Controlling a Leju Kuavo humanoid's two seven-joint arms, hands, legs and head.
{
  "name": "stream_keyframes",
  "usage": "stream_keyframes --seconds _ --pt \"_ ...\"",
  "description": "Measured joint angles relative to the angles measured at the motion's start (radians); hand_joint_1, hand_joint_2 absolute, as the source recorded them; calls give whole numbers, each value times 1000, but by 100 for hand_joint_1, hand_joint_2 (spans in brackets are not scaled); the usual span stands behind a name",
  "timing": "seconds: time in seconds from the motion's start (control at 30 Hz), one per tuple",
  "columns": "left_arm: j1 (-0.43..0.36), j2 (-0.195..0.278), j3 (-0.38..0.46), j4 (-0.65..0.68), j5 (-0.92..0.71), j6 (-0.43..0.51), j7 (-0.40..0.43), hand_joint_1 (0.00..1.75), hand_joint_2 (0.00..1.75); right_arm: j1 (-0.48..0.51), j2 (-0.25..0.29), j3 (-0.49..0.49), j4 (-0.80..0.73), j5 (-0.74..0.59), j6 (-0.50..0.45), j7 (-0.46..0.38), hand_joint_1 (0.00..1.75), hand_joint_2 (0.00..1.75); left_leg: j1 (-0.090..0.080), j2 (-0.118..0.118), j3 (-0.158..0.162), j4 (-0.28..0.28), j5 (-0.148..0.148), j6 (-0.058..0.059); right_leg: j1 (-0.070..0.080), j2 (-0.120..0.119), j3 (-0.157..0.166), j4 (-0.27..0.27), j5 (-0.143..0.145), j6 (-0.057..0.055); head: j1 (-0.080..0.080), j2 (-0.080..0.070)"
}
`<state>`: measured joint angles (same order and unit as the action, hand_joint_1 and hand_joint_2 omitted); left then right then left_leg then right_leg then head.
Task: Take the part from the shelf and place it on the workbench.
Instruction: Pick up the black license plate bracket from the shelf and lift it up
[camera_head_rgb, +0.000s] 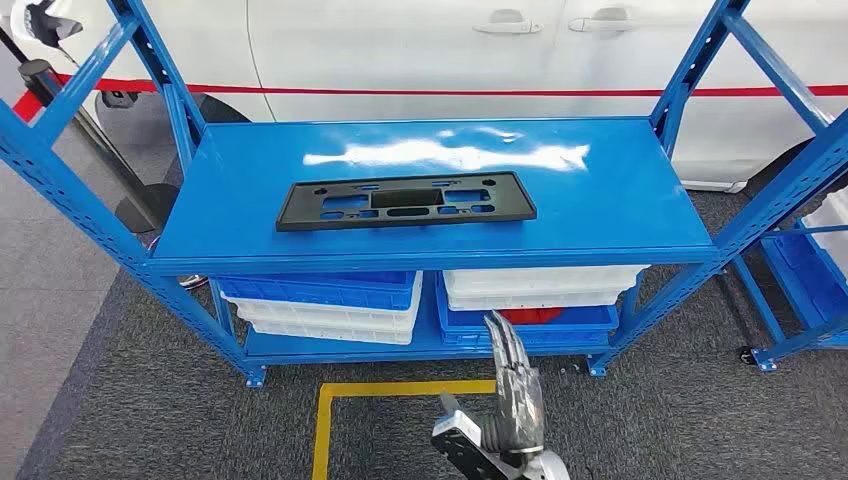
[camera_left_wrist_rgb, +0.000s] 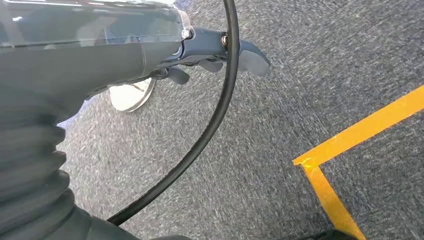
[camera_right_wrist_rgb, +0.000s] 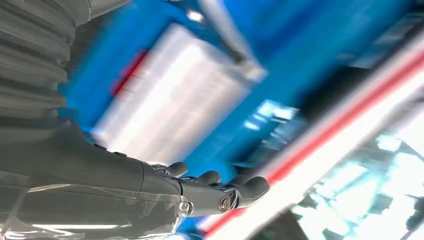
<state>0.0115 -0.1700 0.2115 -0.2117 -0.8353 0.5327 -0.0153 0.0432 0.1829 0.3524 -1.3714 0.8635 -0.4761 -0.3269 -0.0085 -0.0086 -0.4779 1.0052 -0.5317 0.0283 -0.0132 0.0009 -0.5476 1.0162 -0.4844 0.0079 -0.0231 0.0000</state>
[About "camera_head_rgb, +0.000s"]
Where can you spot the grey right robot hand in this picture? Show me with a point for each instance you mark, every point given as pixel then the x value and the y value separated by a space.
pixel 520 404

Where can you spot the black plastic mounting plate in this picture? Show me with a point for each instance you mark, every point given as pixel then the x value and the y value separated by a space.
pixel 298 199

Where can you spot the blue metal shelf rack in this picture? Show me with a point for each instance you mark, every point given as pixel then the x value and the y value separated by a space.
pixel 596 199
pixel 758 301

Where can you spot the red object in bin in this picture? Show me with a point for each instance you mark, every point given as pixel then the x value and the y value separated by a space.
pixel 530 316

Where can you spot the yellow floor tape square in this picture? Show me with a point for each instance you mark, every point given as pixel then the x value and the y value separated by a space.
pixel 322 430

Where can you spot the white car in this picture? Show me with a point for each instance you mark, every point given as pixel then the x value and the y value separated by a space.
pixel 397 53

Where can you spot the black round floor disc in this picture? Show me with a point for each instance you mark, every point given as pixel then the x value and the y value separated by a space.
pixel 142 212

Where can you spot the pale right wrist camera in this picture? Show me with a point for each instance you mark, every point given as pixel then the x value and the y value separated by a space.
pixel 457 444

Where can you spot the black stanchion post chrome base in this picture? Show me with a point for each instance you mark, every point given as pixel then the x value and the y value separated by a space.
pixel 40 76

